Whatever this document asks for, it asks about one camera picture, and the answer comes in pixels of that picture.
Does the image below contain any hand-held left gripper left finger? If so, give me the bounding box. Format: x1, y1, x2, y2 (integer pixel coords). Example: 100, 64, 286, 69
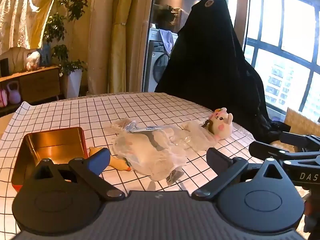
31, 148, 125, 202

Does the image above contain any red tin box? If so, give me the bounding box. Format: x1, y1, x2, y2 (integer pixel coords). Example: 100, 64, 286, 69
10, 127, 88, 193

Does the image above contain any black draped cloth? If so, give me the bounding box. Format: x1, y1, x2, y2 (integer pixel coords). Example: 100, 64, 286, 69
154, 0, 292, 144

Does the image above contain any checked white tablecloth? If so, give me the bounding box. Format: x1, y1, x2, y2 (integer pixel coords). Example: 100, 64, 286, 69
0, 92, 257, 233

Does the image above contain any large paned window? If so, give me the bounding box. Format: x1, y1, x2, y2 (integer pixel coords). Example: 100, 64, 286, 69
244, 0, 320, 116

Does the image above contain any white plush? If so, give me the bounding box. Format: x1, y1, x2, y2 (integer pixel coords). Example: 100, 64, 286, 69
104, 118, 198, 187

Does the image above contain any clear plastic wrapper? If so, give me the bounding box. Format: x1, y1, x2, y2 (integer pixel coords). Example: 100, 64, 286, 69
184, 121, 241, 153

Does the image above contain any beige curtain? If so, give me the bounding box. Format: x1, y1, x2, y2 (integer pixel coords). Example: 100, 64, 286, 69
110, 0, 156, 93

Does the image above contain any cream fan-shaped ornament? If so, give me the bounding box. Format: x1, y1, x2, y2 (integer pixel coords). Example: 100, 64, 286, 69
9, 47, 32, 73

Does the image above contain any white pink plush cat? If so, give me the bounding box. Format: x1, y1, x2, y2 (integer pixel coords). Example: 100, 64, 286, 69
202, 107, 234, 142

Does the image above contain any beige wrapped column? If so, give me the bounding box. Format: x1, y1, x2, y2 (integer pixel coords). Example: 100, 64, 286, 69
87, 0, 118, 96

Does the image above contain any green plant in white planter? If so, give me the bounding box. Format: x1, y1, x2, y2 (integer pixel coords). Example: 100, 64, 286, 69
42, 0, 89, 99

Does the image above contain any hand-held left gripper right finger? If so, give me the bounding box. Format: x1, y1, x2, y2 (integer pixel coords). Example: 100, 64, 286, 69
191, 147, 284, 202

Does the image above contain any white plastic bag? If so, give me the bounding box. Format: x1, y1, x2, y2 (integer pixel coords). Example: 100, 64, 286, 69
26, 51, 41, 71

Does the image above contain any tan woven cushion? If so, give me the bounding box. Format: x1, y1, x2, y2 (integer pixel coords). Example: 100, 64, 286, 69
284, 107, 320, 142

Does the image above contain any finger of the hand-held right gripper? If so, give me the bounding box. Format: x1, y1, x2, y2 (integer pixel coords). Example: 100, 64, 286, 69
278, 131, 320, 153
249, 140, 320, 188

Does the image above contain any white washing machine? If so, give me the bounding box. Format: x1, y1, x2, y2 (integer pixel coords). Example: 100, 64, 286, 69
143, 27, 179, 92

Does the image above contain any wooden sideboard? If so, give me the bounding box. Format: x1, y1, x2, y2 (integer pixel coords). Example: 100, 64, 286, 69
0, 66, 62, 116

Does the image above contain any blue ornament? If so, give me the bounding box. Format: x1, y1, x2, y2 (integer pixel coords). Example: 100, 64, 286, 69
40, 42, 52, 67

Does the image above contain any purple kettlebell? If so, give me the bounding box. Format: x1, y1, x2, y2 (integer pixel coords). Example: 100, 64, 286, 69
6, 81, 21, 104

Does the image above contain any black rectangular speaker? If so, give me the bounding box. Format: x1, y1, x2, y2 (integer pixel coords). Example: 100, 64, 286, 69
0, 57, 10, 78

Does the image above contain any cream hanging cloth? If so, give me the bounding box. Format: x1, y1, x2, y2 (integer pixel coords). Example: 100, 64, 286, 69
0, 0, 60, 53

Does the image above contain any pale lavender garment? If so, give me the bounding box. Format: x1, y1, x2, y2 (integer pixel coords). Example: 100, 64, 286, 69
159, 29, 176, 54

